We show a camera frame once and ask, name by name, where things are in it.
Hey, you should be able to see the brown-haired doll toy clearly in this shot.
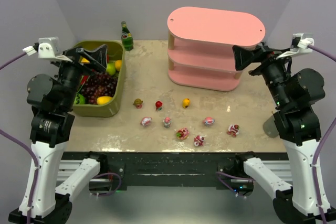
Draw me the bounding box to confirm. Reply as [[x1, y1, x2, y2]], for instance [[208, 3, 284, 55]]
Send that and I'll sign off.
[[133, 98, 143, 109]]

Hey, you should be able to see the yellow-haired doll toy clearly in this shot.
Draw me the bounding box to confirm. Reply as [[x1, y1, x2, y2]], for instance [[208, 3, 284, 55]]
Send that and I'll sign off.
[[182, 98, 190, 109]]

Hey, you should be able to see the red-haired doll toy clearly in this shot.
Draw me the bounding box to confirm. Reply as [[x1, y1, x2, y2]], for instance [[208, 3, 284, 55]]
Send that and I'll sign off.
[[155, 101, 163, 111]]

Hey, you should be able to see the pink round toy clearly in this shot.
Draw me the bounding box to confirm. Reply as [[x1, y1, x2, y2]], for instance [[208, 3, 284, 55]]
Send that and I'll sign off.
[[140, 117, 152, 127]]

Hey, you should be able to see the small pink figure toy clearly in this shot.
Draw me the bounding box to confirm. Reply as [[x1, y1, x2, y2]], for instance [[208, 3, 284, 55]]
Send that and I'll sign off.
[[163, 116, 171, 128]]

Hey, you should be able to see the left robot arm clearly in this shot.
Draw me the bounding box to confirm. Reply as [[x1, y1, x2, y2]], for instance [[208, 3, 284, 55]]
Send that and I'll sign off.
[[8, 42, 108, 223]]

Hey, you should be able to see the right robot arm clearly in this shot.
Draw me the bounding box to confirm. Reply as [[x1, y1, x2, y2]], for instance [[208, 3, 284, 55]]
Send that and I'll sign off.
[[232, 39, 335, 223]]

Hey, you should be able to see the pink three-tier shelf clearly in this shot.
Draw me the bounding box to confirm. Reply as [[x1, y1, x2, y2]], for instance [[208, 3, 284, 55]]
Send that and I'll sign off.
[[167, 7, 266, 91]]

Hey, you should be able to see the yellow lemon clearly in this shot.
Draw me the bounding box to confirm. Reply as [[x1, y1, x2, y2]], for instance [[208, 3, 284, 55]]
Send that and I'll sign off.
[[80, 58, 90, 64]]

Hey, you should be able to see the green apple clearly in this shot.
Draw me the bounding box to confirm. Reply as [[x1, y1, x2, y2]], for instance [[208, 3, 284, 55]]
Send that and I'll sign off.
[[106, 63, 116, 76]]

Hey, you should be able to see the olive green fruit bin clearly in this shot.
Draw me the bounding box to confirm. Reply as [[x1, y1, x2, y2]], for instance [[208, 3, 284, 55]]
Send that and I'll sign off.
[[73, 40, 126, 118]]

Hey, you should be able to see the orange fruit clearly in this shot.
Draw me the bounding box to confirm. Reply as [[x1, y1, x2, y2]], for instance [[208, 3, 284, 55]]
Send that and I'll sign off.
[[114, 60, 122, 72]]

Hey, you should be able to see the purple grapes bunch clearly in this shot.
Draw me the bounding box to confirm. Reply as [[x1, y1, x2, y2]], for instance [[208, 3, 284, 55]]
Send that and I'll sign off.
[[79, 73, 118, 105]]

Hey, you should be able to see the green glass bottle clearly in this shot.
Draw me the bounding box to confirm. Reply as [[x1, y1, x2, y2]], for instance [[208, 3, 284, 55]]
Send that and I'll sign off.
[[121, 21, 133, 51]]

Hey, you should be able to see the yellow mango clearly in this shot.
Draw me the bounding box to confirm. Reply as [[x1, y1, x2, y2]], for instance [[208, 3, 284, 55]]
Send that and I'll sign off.
[[97, 96, 113, 105]]

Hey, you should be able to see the green soap dispenser bottle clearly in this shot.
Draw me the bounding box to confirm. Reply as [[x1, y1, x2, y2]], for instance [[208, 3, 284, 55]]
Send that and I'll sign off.
[[262, 117, 279, 138]]

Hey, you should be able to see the pink planet toy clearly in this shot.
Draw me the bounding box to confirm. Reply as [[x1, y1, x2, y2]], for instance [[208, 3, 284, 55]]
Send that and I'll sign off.
[[203, 116, 215, 126]]

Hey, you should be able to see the red white cake toy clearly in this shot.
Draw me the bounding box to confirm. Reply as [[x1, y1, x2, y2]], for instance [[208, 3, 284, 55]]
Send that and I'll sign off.
[[227, 124, 240, 137]]

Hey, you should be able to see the red white swirl toy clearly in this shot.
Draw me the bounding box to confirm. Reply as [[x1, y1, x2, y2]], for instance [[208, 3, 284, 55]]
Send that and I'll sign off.
[[194, 135, 205, 147]]

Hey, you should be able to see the strawberry cake toy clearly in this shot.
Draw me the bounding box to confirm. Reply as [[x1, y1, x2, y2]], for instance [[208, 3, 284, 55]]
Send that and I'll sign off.
[[175, 127, 190, 141]]

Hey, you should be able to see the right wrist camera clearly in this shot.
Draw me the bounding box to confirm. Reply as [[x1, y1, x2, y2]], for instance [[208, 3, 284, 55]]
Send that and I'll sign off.
[[276, 33, 314, 60]]

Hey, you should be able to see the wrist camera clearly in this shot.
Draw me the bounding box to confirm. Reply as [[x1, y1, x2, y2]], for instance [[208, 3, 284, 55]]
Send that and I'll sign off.
[[23, 37, 72, 62], [276, 33, 314, 60]]

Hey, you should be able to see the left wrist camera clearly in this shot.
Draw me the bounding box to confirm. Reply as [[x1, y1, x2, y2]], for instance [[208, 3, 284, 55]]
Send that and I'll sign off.
[[23, 37, 72, 62]]

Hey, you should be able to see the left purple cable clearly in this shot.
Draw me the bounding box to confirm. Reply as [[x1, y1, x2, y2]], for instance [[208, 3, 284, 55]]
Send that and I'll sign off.
[[0, 52, 43, 224]]

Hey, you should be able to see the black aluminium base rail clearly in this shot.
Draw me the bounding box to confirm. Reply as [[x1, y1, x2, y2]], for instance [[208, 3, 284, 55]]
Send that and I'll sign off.
[[57, 152, 292, 192]]

